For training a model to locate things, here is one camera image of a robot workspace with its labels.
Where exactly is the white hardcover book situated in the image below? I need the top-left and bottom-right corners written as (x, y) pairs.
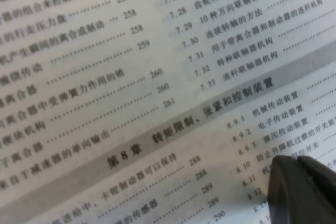
top-left (0, 0), bottom-right (336, 224)

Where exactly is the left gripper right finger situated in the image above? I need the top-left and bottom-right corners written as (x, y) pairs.
top-left (296, 155), bottom-right (336, 224)

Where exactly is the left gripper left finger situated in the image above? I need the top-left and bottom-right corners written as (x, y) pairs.
top-left (266, 155), bottom-right (317, 224)

